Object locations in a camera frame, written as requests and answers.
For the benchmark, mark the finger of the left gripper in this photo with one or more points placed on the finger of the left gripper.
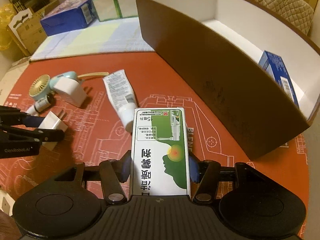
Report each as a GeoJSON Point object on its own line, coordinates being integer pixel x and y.
{"type": "Point", "coordinates": [11, 116]}
{"type": "Point", "coordinates": [14, 135]}

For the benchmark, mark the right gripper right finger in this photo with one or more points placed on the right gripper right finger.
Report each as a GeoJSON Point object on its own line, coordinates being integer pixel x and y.
{"type": "Point", "coordinates": [207, 175]}

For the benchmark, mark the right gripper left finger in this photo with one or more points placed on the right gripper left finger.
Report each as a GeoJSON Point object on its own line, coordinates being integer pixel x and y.
{"type": "Point", "coordinates": [110, 173]}

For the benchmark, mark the white plug adapter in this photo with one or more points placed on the white plug adapter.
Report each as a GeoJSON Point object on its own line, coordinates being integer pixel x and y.
{"type": "Point", "coordinates": [52, 121]}

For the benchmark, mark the dark spray bottle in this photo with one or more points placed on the dark spray bottle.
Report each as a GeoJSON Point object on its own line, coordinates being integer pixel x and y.
{"type": "Point", "coordinates": [41, 105]}

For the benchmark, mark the mint handheld fan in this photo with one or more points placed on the mint handheld fan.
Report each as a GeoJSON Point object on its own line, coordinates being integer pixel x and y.
{"type": "Point", "coordinates": [44, 84]}

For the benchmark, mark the green white spray box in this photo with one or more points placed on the green white spray box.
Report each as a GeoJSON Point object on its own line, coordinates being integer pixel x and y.
{"type": "Point", "coordinates": [159, 153]}

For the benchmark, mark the white smart socket cube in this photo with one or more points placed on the white smart socket cube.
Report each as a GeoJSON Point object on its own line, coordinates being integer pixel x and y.
{"type": "Point", "coordinates": [71, 91]}

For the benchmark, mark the white cream tube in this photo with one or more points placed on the white cream tube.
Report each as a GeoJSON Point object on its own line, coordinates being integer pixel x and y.
{"type": "Point", "coordinates": [122, 97]}

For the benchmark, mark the blue white medicine box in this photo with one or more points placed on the blue white medicine box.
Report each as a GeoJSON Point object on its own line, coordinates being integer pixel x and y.
{"type": "Point", "coordinates": [275, 68]}

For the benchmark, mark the brown cardboard box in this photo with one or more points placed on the brown cardboard box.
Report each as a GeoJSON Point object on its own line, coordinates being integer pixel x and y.
{"type": "Point", "coordinates": [26, 30]}

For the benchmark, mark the yellow plastic bag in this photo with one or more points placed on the yellow plastic bag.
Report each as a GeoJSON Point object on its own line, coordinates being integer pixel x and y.
{"type": "Point", "coordinates": [7, 12]}

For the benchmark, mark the blue flat puzzle box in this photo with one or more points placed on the blue flat puzzle box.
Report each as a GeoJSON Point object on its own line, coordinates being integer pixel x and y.
{"type": "Point", "coordinates": [68, 16]}

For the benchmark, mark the brown open storage box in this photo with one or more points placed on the brown open storage box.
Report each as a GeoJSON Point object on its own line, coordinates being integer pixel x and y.
{"type": "Point", "coordinates": [216, 45]}

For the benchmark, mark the quilted beige chair cover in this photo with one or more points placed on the quilted beige chair cover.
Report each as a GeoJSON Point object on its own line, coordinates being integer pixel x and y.
{"type": "Point", "coordinates": [298, 12]}

